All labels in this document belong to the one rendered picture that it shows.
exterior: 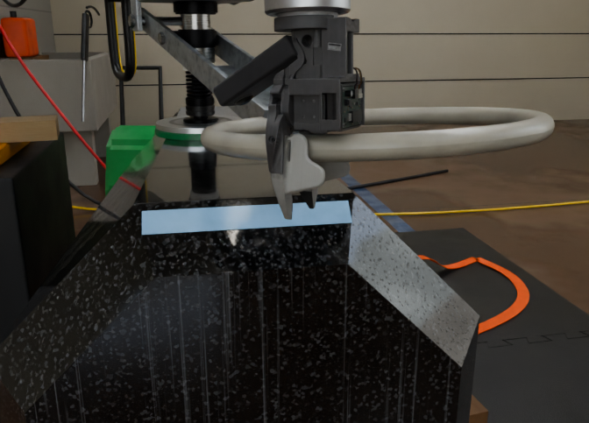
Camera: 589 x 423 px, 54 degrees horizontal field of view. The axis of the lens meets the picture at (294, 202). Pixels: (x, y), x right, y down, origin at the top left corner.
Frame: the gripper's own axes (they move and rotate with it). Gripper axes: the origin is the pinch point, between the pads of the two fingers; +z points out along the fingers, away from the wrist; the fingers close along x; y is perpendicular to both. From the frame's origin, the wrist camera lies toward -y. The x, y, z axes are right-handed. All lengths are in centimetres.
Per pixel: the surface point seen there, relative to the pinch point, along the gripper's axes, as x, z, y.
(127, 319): -2.5, 17.9, -24.9
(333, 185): 26.6, 3.3, -6.8
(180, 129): 47, -3, -53
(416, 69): 588, -15, -152
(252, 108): 30.9, -8.5, -24.1
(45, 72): 201, -19, -281
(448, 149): 4.2, -6.2, 16.2
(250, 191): 17.4, 3.3, -16.8
